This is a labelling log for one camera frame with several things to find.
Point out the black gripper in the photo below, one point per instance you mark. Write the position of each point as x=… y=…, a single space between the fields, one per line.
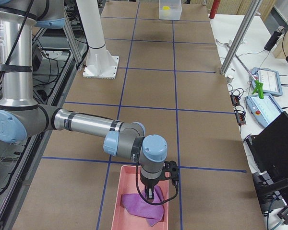
x=149 y=185

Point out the purple cloth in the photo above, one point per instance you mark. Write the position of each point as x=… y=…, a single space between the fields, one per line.
x=136 y=206

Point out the pink plastic bin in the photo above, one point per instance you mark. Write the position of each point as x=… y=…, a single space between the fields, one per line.
x=122 y=220

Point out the small metal cup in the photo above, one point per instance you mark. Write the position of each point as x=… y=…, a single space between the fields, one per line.
x=229 y=78

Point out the near teach pendant tablet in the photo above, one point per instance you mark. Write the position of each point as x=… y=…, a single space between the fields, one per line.
x=265 y=110

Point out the teach pendant tablet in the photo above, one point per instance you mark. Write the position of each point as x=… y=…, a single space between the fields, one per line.
x=270 y=80
x=265 y=110

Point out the reacher grabber tool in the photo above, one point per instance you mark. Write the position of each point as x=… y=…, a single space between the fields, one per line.
x=258 y=85

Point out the far teach pendant tablet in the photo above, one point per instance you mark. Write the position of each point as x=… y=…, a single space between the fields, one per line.
x=270 y=80

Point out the black bottle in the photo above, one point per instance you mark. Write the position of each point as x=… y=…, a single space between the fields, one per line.
x=274 y=38

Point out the red fire extinguisher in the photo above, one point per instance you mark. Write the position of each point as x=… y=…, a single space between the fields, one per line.
x=214 y=8

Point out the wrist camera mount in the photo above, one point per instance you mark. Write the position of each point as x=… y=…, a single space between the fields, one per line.
x=170 y=171

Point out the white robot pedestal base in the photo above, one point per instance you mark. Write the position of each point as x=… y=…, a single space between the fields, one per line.
x=99 y=62

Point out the aluminium frame post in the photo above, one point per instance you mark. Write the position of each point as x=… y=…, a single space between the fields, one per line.
x=247 y=20

